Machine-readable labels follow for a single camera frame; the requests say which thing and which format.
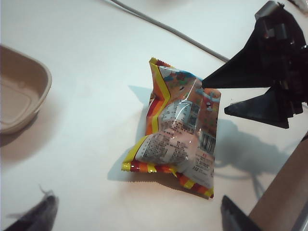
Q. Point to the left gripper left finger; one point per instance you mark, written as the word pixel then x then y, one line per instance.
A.
pixel 41 216

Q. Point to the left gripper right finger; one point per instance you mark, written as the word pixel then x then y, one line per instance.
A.
pixel 234 219

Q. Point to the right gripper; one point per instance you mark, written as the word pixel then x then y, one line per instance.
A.
pixel 284 55

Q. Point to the orange yellow chips bag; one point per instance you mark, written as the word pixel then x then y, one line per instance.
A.
pixel 178 125

